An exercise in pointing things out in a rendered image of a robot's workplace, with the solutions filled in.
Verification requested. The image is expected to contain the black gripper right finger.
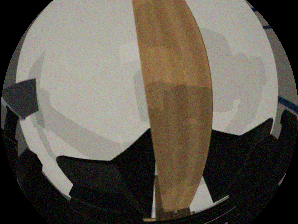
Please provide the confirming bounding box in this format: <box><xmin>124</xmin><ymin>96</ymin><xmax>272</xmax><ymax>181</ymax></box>
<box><xmin>202</xmin><ymin>117</ymin><xmax>274</xmax><ymax>202</ymax></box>

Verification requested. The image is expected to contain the dark brown wooden post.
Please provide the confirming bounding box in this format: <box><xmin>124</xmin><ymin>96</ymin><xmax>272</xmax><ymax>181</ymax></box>
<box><xmin>154</xmin><ymin>176</ymin><xmax>192</xmax><ymax>221</ymax></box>

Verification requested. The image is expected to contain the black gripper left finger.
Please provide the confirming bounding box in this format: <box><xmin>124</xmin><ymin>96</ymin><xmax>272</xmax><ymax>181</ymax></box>
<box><xmin>56</xmin><ymin>128</ymin><xmax>156</xmax><ymax>218</ymax></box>

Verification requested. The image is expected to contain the wooden board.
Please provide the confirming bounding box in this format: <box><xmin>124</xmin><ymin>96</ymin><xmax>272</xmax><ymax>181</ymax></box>
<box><xmin>132</xmin><ymin>0</ymin><xmax>213</xmax><ymax>213</ymax></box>

